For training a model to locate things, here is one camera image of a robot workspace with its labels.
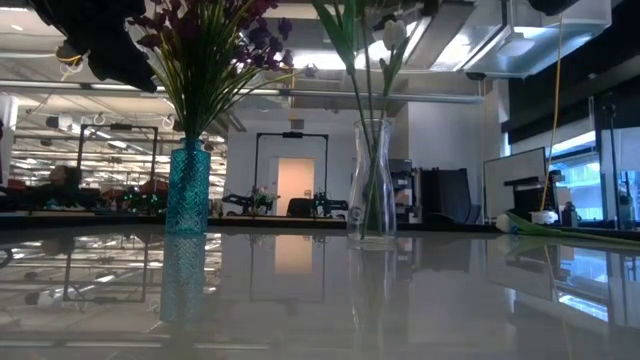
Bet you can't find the clear glass vase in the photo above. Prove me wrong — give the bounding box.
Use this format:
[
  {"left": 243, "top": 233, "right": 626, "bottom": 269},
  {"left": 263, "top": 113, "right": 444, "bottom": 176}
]
[{"left": 347, "top": 118, "right": 398, "bottom": 242}]

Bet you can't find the black panel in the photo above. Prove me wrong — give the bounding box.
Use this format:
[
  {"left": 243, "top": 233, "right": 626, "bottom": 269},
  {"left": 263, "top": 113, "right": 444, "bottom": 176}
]
[{"left": 419, "top": 167, "right": 482, "bottom": 225}]

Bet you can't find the white board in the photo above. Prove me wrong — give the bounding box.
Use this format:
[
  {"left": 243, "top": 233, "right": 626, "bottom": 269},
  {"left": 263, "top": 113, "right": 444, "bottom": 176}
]
[{"left": 482, "top": 146, "right": 548, "bottom": 221}]

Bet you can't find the dark purple flower bunch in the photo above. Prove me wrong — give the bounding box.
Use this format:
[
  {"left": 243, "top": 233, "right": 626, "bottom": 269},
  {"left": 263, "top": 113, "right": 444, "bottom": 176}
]
[{"left": 127, "top": 0, "right": 201, "bottom": 142}]

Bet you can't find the grey ceiling duct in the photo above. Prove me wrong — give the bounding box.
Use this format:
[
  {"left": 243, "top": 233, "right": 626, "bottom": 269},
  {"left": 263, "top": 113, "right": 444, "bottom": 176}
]
[{"left": 432, "top": 0, "right": 614, "bottom": 80}]

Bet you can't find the white artificial tulip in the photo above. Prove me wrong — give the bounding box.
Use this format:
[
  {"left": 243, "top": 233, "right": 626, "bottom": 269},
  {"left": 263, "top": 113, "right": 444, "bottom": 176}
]
[
  {"left": 312, "top": 0, "right": 376, "bottom": 236},
  {"left": 495, "top": 209, "right": 640, "bottom": 247},
  {"left": 372, "top": 18, "right": 409, "bottom": 236}
]

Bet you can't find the person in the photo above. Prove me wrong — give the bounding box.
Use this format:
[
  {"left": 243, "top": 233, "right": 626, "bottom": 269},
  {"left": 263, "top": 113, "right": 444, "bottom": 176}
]
[{"left": 27, "top": 164, "right": 86, "bottom": 209}]

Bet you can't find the black machine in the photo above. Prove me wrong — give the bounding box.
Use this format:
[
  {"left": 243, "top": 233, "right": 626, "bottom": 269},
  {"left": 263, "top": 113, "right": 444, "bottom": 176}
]
[{"left": 389, "top": 158, "right": 419, "bottom": 224}]

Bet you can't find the dark bottle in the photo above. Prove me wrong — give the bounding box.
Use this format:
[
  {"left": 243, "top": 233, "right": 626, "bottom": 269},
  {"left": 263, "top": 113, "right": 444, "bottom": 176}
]
[{"left": 561, "top": 201, "right": 579, "bottom": 229}]

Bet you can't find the grey ceiling pipe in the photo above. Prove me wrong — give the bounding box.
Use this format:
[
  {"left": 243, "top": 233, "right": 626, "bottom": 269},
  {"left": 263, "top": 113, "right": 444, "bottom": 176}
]
[{"left": 0, "top": 79, "right": 484, "bottom": 105}]

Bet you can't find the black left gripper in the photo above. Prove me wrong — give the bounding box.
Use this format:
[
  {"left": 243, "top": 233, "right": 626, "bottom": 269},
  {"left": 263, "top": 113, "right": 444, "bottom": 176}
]
[{"left": 29, "top": 0, "right": 158, "bottom": 94}]

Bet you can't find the magenta flower bunch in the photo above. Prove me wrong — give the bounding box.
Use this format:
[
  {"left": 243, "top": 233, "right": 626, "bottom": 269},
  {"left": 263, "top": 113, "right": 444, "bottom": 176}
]
[
  {"left": 149, "top": 0, "right": 226, "bottom": 142},
  {"left": 199, "top": 0, "right": 281, "bottom": 142}
]

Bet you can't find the yellow hanging cable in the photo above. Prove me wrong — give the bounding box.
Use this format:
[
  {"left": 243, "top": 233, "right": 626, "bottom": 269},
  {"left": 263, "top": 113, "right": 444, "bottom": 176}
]
[{"left": 538, "top": 14, "right": 565, "bottom": 212}]

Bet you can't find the black robot station frame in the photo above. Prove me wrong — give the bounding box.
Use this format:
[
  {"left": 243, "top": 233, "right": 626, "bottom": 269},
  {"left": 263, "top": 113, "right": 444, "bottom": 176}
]
[
  {"left": 254, "top": 131, "right": 330, "bottom": 217},
  {"left": 77, "top": 123, "right": 159, "bottom": 201}
]

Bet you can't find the blue-violet flower bunch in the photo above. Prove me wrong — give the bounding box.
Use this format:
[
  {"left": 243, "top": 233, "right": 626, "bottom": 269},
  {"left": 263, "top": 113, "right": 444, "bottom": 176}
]
[{"left": 209, "top": 17, "right": 319, "bottom": 142}]

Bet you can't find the teal textured glass vase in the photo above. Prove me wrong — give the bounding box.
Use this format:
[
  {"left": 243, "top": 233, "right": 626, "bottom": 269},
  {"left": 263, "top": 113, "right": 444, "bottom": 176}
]
[{"left": 165, "top": 138, "right": 212, "bottom": 236}]

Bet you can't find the black office chair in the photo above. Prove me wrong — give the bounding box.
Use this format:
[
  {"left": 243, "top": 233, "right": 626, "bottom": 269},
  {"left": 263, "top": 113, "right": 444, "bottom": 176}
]
[{"left": 286, "top": 197, "right": 314, "bottom": 219}]

